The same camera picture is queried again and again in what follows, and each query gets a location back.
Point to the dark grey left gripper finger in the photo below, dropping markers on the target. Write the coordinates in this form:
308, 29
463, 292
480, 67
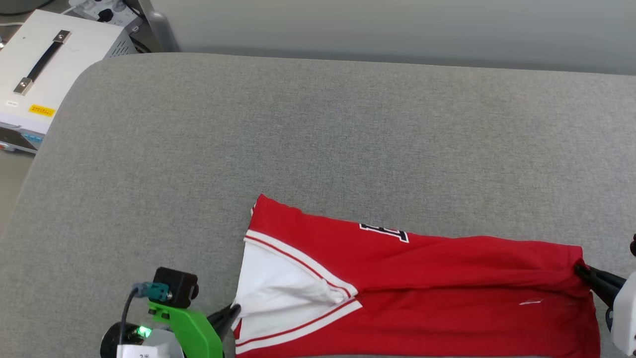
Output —
227, 332
226, 314

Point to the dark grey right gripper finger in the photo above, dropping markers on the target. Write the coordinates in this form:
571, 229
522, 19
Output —
601, 276
603, 294

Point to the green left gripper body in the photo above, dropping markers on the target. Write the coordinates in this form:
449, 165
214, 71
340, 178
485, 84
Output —
196, 333

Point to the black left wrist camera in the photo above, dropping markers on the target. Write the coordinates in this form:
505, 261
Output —
179, 287

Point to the white power supply box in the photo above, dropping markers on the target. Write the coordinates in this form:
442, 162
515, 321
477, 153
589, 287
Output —
59, 74

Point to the red white basketball jersey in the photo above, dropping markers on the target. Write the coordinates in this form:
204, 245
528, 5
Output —
447, 288

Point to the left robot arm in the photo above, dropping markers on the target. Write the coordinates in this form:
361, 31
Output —
129, 343

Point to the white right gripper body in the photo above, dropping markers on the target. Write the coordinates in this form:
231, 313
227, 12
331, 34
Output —
626, 318

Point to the white power strip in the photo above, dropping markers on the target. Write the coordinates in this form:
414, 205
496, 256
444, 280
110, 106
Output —
102, 10

